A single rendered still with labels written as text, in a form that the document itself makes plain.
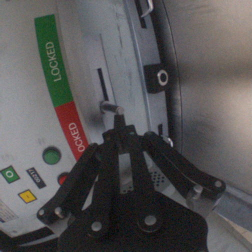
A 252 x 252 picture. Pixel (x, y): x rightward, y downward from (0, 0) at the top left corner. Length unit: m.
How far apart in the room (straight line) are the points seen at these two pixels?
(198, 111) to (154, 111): 0.10
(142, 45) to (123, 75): 0.08
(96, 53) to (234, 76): 0.24
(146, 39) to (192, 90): 0.15
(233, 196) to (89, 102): 0.39
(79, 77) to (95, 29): 0.11
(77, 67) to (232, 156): 0.33
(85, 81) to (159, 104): 0.19
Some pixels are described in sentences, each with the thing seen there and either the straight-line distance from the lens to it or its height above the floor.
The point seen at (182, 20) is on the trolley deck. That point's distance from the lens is 0.31.
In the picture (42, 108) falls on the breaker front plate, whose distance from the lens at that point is 0.22.
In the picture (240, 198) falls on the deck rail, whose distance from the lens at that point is 0.39.
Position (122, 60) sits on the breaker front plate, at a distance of 0.26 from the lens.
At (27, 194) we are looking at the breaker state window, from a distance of 0.30.
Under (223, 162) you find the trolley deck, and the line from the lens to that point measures 0.34.
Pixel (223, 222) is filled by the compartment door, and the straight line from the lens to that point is 0.50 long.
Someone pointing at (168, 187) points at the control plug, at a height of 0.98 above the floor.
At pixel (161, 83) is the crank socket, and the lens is 0.27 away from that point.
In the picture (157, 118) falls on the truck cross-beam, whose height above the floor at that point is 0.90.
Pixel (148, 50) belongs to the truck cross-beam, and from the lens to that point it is 0.29.
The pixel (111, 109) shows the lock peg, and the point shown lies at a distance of 0.21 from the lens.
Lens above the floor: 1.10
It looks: 25 degrees down
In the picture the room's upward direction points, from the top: 115 degrees counter-clockwise
